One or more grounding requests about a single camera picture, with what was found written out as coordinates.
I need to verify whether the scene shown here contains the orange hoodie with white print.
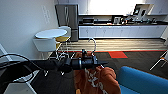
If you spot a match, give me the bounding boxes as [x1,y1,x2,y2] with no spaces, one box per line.
[73,51,122,94]

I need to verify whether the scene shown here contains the yellow chair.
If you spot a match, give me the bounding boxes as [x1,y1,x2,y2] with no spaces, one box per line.
[55,34,73,53]

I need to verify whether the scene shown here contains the white kitchen counter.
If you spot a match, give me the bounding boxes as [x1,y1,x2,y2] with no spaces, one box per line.
[78,22,168,40]

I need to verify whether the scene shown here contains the black microwave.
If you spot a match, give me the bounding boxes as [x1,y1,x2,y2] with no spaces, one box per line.
[82,17,95,25]

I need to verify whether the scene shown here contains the blue sofa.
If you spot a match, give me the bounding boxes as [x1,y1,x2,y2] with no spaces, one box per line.
[116,65,168,94]

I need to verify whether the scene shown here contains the grey steel fridge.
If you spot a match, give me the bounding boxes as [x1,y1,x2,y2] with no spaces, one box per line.
[55,3,80,43]

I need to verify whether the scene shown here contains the round white table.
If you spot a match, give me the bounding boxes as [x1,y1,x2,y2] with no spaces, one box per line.
[34,28,68,39]

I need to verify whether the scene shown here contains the white upper kitchen cabinets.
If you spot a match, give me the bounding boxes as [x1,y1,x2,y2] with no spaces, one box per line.
[78,0,168,16]

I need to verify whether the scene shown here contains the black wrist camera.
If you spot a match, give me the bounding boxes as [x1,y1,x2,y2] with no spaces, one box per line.
[80,49,89,59]

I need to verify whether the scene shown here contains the black wall screen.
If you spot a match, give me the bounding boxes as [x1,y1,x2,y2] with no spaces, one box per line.
[132,3,148,18]

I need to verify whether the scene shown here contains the white wall notice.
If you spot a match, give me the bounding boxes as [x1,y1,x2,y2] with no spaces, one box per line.
[41,5,51,24]

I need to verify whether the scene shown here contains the black shoulder cable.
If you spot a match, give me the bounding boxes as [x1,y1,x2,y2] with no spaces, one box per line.
[0,53,34,64]

